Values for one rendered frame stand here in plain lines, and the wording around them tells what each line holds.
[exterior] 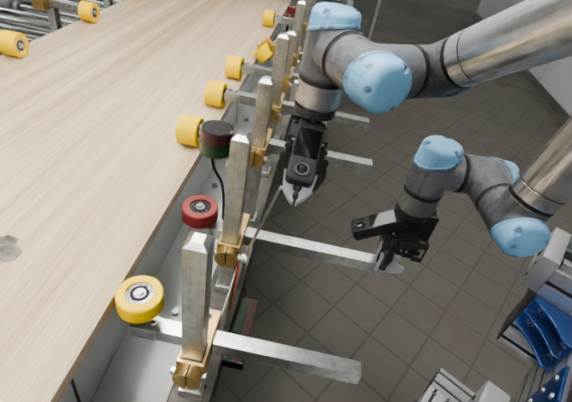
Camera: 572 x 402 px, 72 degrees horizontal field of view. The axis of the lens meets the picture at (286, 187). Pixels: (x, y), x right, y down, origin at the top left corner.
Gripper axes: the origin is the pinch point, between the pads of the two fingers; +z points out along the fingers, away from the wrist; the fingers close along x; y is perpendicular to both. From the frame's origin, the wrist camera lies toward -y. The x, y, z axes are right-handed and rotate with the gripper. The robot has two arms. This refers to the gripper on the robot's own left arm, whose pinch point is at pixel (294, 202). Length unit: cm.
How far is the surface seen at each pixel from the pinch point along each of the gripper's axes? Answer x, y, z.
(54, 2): 116, 107, 7
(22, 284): 42.2, -21.8, 12.0
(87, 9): 100, 105, 6
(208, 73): 40, 79, 12
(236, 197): 11.4, 0.2, 1.9
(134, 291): 23.9, -19.0, 11.4
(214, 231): 16.3, 4.4, 16.7
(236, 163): 12.0, 0.2, -6.1
